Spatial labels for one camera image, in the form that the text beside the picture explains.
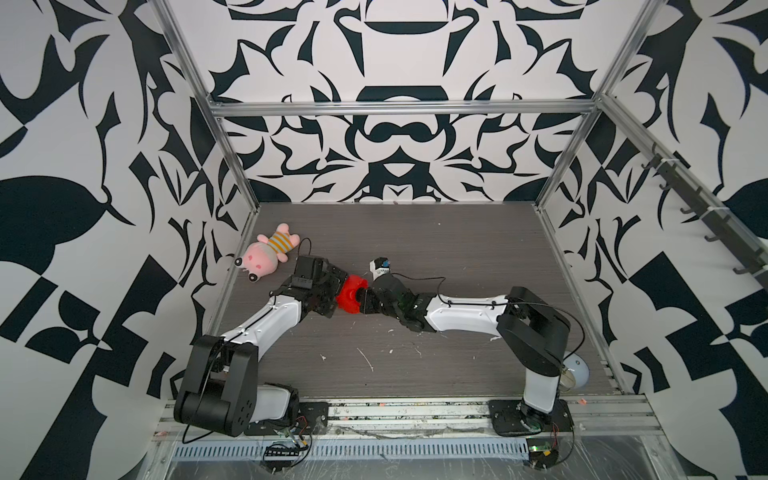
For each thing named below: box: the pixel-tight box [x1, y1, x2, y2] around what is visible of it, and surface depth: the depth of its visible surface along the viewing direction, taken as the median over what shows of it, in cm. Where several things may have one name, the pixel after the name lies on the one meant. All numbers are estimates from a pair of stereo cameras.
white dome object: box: [559, 352, 590, 393], surface depth 76 cm
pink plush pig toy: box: [234, 223, 301, 283], surface depth 100 cm
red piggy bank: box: [336, 274, 368, 314], surface depth 86 cm
